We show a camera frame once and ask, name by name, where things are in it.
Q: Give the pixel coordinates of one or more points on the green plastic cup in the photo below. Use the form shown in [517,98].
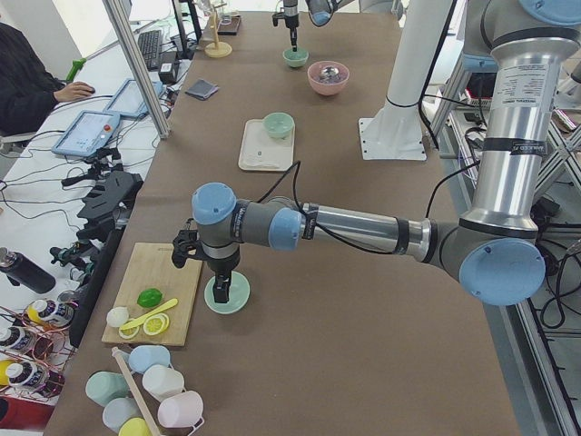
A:
[103,387]

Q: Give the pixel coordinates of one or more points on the wooden cup rack rod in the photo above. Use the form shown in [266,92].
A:
[142,406]

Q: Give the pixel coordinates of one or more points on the green bowl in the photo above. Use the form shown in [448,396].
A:
[295,58]
[278,125]
[239,294]

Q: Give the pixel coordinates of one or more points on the black power adapter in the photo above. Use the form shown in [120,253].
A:
[168,67]

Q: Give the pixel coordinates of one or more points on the grey folded cloth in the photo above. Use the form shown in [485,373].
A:
[202,90]

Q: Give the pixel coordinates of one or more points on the bamboo cutting board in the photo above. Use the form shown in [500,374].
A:
[150,281]

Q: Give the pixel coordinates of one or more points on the pink bowl with ice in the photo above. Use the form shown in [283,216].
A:
[327,88]

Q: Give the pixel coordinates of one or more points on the white camera mast post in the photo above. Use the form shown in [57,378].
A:
[395,133]

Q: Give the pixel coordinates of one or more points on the green lime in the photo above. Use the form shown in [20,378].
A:
[149,298]

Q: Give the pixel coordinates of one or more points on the lemon slice right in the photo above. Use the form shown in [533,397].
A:
[156,324]

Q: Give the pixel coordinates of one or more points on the cream serving tray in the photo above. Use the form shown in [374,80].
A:
[261,153]

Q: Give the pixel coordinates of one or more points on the pale blue plastic cup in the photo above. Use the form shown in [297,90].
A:
[118,411]

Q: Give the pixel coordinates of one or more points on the person in black sweater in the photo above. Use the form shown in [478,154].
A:
[28,92]

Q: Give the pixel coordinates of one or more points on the lemon slice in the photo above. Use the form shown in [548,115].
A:
[128,333]
[156,324]

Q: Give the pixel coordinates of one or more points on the near blue teach pendant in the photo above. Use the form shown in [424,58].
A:
[89,132]

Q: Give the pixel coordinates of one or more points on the far blue teach pendant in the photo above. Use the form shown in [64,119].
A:
[128,101]

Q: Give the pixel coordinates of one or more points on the black gripper tool stand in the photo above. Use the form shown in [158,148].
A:
[105,197]

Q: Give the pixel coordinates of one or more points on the white garlic bulb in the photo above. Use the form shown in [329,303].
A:
[117,316]

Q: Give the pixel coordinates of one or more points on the lemon slice left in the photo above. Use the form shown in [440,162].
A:
[128,333]

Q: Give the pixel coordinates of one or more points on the aluminium frame post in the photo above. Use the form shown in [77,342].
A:
[121,26]

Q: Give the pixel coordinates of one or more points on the metal ice scoop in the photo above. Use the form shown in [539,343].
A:
[329,73]

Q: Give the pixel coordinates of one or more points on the wooden mug tree stand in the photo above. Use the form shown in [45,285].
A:
[217,48]

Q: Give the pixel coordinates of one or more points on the black water bottle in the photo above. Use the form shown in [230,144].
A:
[22,271]

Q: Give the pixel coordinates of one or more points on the green bowl on tray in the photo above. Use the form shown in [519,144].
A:
[278,125]

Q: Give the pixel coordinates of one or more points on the yellow plastic cup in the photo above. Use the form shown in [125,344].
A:
[135,427]

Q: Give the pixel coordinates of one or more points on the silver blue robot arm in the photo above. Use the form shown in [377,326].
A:
[491,249]
[320,12]

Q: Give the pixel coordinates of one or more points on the black keyboard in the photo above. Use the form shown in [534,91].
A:
[150,44]

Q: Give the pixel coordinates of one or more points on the pink plastic cup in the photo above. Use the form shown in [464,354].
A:
[181,410]

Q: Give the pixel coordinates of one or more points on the dark wooden tray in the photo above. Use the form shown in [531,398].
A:
[229,24]

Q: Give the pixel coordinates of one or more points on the yellow plastic knife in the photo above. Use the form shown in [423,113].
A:
[141,320]

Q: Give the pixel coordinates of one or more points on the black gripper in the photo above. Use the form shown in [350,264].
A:
[221,265]
[290,19]

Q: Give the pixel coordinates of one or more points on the white plastic cup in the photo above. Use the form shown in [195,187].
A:
[162,382]

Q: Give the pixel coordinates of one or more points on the copper wire bottle rack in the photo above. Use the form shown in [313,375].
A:
[35,349]

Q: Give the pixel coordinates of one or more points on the blue teach pendant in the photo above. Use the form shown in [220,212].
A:
[89,132]
[128,101]

